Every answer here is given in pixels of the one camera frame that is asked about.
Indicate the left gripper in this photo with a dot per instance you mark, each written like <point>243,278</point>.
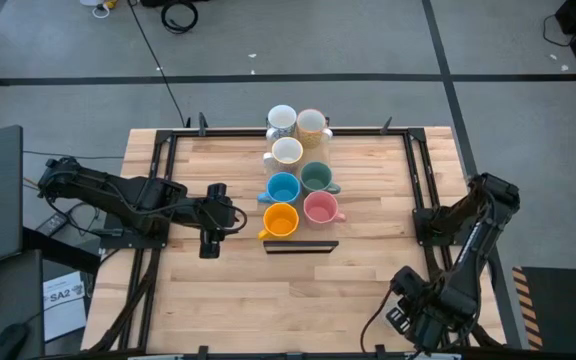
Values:
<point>215,220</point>

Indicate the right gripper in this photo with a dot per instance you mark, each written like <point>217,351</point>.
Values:
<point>430,325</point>

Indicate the yellow faceted mug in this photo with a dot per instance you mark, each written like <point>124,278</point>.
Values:
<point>280,222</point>

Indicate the plain blue mug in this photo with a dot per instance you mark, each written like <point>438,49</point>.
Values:
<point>284,189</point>

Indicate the pink faceted mug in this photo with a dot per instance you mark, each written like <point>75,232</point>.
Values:
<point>318,210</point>

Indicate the grey patterned mug yellow rim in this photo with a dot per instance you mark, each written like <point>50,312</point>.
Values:
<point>286,150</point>

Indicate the plain green mug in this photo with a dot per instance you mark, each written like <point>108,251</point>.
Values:
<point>316,176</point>

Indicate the white mug teal pattern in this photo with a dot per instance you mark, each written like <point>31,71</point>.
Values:
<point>281,117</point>

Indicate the orange patterned mug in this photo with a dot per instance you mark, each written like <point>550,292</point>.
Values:
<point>311,121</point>

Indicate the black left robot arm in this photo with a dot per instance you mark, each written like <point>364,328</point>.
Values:
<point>118,195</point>

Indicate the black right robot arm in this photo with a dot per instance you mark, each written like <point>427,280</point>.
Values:
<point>473,240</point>

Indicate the black power adapter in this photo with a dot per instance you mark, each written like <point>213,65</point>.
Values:
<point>53,224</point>

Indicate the black mat hazard stripes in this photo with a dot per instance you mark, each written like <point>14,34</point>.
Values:
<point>563,305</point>

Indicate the white paper sheet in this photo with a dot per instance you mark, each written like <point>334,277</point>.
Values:
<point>63,320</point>

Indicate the dark grey desk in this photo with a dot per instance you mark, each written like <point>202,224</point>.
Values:
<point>18,300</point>

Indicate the black computer mouse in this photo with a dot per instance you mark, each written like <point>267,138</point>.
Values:
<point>8,342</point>

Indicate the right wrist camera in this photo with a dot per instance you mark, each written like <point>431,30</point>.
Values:
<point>408,284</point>

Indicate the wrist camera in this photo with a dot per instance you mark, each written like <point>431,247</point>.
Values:
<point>216,191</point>
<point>408,284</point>

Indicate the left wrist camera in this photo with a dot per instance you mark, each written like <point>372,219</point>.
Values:
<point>216,191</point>

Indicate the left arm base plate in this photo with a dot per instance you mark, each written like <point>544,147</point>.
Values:
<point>133,241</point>

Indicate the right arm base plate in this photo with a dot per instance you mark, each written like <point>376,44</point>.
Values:
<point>425,235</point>

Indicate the wooden shelf black metal frame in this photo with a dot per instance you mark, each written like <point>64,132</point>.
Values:
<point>300,247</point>

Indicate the black aluminium rail frame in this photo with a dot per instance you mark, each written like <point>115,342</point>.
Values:
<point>228,132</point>

